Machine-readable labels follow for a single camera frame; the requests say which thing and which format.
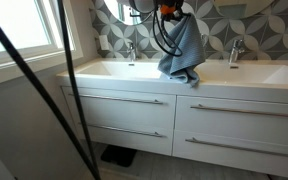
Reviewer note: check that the white vanity cabinet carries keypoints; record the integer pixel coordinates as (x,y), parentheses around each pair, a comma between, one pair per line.
(134,113)

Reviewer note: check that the white rectangular sink basin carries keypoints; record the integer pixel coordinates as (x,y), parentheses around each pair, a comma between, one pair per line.
(124,70)
(244,73)

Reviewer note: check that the black bathroom scale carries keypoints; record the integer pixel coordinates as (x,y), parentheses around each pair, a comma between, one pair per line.
(119,156)

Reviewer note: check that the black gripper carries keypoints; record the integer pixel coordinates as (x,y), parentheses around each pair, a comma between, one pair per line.
(178,11)

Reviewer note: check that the white window frame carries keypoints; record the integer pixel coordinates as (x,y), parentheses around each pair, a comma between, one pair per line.
(17,58)

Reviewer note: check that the chrome faucet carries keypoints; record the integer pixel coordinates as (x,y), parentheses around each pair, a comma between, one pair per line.
(131,53)
(234,53)

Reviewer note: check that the blue-grey ribbed towel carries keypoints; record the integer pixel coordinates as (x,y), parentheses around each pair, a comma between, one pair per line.
(184,50)

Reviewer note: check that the white wall outlet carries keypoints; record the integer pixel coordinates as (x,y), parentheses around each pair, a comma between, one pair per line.
(103,42)

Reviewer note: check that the round wall mirror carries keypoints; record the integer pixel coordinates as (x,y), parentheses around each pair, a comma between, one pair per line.
(115,10)
(244,8)

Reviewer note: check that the black tripod leg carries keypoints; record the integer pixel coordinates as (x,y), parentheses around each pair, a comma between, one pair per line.
(71,71)
(34,83)

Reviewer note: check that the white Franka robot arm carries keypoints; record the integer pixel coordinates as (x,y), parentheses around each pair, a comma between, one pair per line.
(140,5)

